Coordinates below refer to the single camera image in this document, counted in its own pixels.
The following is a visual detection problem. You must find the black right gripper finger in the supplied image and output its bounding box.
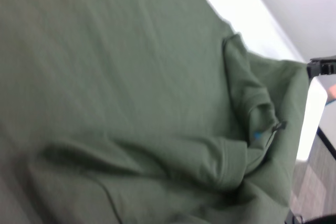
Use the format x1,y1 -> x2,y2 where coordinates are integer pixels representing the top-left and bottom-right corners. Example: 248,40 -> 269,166
306,55 -> 336,79

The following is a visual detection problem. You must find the dark green FREE! t-shirt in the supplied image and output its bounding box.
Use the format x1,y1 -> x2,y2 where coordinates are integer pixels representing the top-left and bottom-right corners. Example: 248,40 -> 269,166
0,0 -> 312,224

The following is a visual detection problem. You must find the person's hand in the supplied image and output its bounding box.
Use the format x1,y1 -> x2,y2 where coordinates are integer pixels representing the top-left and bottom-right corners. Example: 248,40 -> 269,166
327,83 -> 336,102

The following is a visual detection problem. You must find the black table frame bar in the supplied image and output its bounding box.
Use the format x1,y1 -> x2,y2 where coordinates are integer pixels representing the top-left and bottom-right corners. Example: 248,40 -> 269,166
316,125 -> 336,160

